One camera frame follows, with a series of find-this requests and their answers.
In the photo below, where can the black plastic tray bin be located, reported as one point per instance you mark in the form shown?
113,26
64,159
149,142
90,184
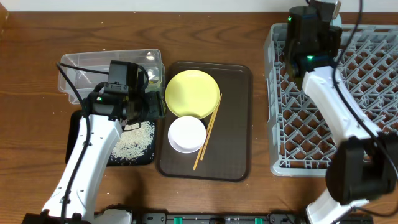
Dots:
73,133

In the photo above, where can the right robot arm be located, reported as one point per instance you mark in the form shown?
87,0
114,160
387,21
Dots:
365,164

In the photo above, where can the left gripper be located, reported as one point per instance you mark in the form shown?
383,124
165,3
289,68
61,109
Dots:
157,109

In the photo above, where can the grey dishwasher rack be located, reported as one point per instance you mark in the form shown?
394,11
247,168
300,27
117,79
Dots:
300,142

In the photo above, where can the yellow round plate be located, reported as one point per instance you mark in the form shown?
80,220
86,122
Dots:
192,93

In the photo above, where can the clear plastic bin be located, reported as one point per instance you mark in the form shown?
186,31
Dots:
86,70

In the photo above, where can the dark brown serving tray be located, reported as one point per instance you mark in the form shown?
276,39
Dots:
228,153

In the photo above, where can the pile of white rice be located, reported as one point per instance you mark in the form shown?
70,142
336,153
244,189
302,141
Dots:
136,146

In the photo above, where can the white bowl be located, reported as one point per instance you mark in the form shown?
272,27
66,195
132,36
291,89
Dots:
186,134

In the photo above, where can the wooden chopstick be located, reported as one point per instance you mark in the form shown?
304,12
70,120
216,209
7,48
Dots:
202,146
214,113

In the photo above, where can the small pale green cup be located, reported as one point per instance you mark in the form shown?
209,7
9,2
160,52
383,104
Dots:
337,21

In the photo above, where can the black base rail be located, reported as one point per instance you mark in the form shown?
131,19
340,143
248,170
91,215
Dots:
273,218

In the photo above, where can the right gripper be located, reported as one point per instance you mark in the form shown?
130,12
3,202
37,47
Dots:
336,38

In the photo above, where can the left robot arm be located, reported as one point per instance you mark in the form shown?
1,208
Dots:
120,100

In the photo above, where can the wooden chopstick left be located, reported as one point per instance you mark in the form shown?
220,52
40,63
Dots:
202,146

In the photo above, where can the wooden chopstick right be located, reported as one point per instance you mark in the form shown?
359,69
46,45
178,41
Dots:
214,113

